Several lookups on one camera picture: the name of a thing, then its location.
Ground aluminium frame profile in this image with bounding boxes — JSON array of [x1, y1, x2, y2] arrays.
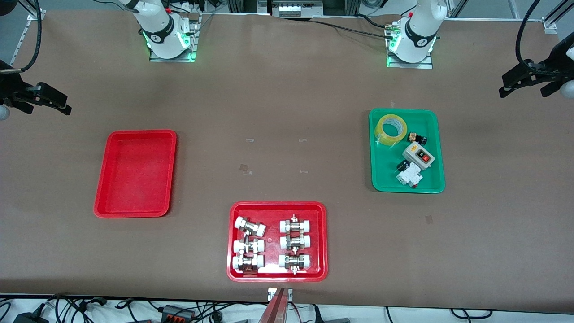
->
[[542, 0, 574, 33]]

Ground black power adapter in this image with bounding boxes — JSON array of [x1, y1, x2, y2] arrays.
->
[[13, 311, 50, 323]]

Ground empty red plastic tray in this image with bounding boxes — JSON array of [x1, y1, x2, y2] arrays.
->
[[93, 129, 178, 219]]

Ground red metal post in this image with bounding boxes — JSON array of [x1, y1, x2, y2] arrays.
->
[[258, 288, 290, 323]]

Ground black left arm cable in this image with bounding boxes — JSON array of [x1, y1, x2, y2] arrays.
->
[[515, 0, 545, 68]]

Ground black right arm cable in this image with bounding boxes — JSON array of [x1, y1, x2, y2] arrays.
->
[[18, 0, 43, 73]]

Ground yellow packing tape roll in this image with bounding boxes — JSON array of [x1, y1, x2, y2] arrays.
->
[[375, 114, 408, 146]]

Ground short black table cable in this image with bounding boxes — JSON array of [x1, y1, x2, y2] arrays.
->
[[356, 13, 396, 29]]

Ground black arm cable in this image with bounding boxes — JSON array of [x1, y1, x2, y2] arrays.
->
[[515, 0, 545, 68], [18, 0, 43, 73]]

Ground white terminal block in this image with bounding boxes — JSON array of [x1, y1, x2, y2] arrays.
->
[[269, 0, 324, 18]]

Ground aluminium table edge rail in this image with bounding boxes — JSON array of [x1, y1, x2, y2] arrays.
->
[[9, 13, 35, 65]]

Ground red tray holding valves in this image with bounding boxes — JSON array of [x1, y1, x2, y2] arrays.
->
[[226, 201, 329, 283]]

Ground green plastic tray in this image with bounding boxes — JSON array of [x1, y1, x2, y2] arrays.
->
[[369, 108, 446, 194]]

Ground metal valve white caps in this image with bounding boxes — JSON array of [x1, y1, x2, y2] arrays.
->
[[233, 238, 265, 255], [232, 254, 265, 274], [280, 233, 311, 251], [235, 216, 266, 237], [280, 214, 312, 234], [278, 253, 312, 274]]

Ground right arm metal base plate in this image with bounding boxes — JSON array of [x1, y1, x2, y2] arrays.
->
[[149, 13, 198, 62]]

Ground white circuit breaker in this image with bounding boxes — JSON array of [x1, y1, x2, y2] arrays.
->
[[395, 161, 423, 187]]

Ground small metal bracket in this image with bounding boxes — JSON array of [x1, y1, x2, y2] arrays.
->
[[268, 287, 293, 302]]

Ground grey switch box red button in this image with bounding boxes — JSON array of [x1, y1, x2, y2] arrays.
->
[[402, 143, 435, 170]]

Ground long black table cable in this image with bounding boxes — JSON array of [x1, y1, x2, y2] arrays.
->
[[309, 19, 396, 38]]

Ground black connector box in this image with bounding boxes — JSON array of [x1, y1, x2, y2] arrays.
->
[[161, 305, 195, 320]]

